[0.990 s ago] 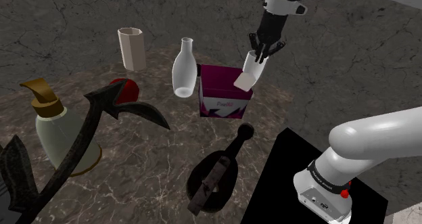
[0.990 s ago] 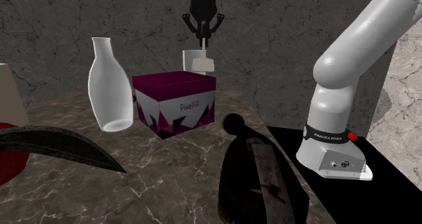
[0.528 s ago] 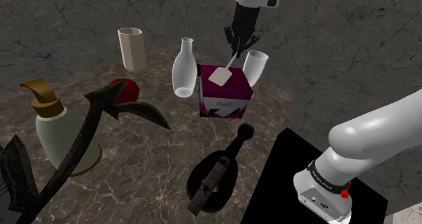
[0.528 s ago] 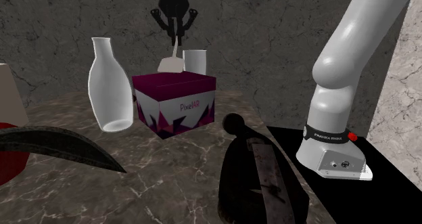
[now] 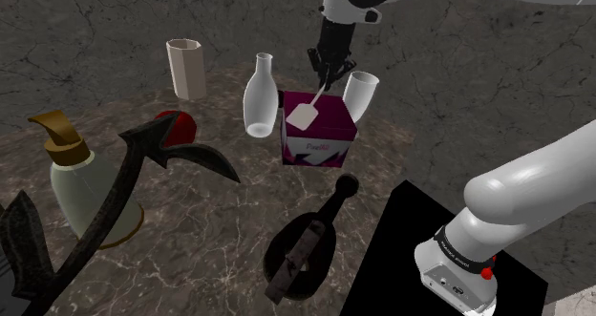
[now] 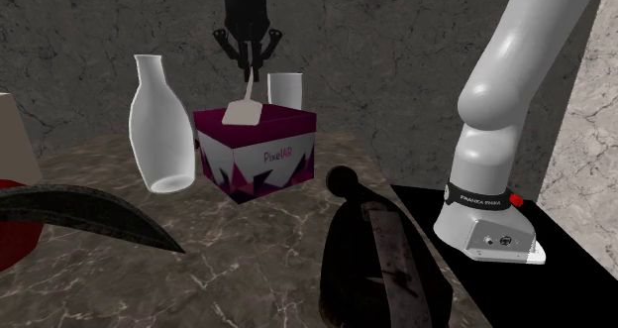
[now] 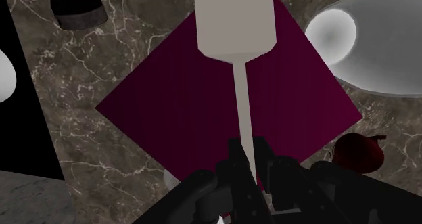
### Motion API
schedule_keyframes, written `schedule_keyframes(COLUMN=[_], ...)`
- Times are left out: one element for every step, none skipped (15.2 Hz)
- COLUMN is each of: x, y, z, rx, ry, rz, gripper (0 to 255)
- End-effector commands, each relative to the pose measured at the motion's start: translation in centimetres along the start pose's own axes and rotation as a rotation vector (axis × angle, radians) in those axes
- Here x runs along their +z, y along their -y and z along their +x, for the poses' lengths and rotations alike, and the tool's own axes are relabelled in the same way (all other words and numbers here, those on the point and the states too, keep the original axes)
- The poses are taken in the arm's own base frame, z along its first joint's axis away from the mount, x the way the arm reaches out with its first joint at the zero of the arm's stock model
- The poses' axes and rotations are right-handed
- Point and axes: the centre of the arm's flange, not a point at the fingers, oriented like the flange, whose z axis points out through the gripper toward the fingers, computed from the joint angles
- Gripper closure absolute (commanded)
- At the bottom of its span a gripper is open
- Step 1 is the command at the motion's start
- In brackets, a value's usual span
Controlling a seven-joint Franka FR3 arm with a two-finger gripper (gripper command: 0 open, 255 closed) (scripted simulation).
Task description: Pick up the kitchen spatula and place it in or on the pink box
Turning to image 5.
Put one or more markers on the white cup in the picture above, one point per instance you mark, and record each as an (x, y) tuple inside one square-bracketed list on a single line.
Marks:
[(361, 94)]

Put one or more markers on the dark metal branch ornament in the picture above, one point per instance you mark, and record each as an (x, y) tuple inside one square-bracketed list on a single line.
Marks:
[(116, 194)]

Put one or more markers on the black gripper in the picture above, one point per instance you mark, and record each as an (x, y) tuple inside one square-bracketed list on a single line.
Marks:
[(336, 38)]

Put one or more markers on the black robot stand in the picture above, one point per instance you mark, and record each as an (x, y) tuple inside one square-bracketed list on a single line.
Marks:
[(395, 259)]

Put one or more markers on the soap dispenser with gold pump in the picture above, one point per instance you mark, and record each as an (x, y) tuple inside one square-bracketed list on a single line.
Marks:
[(79, 184)]

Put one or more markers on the white spatula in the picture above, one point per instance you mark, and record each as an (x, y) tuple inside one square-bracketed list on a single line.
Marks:
[(302, 116)]

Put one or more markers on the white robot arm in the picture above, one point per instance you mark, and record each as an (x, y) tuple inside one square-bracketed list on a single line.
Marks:
[(521, 194)]

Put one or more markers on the white bottle vase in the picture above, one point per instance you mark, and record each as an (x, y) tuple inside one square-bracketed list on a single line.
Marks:
[(260, 101)]

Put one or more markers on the beige faceted vase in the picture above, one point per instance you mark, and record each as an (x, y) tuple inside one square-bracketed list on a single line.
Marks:
[(187, 70)]

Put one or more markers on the red apple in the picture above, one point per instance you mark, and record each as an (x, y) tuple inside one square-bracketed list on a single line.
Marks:
[(184, 129)]

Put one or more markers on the purple and white box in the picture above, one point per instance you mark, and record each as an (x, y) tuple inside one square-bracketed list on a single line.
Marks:
[(321, 133)]

